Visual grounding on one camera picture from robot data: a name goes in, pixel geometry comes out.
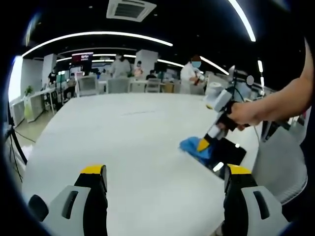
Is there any long curved ceiling light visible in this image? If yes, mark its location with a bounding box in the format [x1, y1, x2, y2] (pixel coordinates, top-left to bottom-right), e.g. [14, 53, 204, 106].
[21, 31, 174, 58]

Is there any white office chair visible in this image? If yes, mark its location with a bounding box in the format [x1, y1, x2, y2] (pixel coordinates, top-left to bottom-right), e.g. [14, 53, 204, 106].
[147, 78, 162, 93]
[77, 76, 100, 97]
[107, 78, 130, 94]

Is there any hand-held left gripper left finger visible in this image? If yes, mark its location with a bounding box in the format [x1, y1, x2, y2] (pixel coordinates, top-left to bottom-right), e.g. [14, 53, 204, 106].
[43, 164, 109, 236]

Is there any person's right hand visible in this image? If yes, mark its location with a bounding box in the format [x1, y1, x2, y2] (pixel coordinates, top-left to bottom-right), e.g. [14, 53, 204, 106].
[228, 101, 266, 128]

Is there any white side desk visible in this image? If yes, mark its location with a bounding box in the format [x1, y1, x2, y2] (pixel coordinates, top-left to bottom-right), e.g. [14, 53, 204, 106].
[23, 87, 59, 122]

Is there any grey mesh office chair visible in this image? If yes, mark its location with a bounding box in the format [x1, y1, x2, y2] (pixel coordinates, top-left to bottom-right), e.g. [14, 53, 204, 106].
[251, 120, 308, 206]

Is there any red wall screen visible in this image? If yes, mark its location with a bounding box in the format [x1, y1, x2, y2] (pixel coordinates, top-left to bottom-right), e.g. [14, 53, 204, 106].
[72, 52, 94, 64]

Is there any black computer mouse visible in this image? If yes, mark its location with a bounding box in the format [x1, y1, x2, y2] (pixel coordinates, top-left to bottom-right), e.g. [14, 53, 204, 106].
[28, 194, 49, 222]

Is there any blue cleaning cloth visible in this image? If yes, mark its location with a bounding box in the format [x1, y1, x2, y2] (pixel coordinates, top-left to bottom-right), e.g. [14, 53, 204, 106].
[179, 137, 215, 168]

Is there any ceiling air conditioner vent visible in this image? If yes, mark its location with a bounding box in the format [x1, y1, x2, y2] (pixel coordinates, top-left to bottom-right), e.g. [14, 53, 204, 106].
[106, 0, 158, 23]

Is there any straight ceiling light strip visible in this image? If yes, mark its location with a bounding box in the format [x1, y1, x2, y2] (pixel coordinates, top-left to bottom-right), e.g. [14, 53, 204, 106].
[227, 0, 256, 42]

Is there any black tripod stand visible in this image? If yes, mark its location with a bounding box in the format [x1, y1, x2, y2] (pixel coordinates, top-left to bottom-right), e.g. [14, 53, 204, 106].
[4, 115, 28, 182]

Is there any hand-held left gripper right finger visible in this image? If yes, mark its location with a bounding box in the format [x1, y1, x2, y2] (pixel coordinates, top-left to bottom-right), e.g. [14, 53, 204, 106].
[222, 163, 291, 236]

